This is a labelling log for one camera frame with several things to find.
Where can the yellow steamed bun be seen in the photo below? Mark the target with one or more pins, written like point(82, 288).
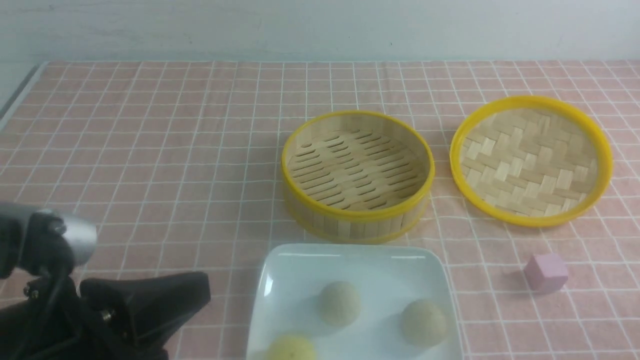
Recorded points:
point(291, 347)

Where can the woven bamboo steamer lid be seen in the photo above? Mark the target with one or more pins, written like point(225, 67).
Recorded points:
point(532, 161)

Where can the pale greenish steamed bun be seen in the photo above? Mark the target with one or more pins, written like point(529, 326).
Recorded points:
point(423, 324)

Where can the pink wooden cube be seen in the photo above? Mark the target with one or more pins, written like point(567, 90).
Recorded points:
point(546, 273)

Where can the white square plate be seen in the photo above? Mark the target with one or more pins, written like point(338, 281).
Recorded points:
point(387, 279)

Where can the bamboo steamer basket yellow rim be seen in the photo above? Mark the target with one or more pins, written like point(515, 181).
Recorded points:
point(357, 177)

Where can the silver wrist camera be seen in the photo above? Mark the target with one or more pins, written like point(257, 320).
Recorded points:
point(43, 241)

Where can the pink checkered tablecloth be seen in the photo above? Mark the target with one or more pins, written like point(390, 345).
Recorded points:
point(177, 163)

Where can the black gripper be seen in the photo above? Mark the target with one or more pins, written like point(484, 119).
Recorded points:
point(103, 319)

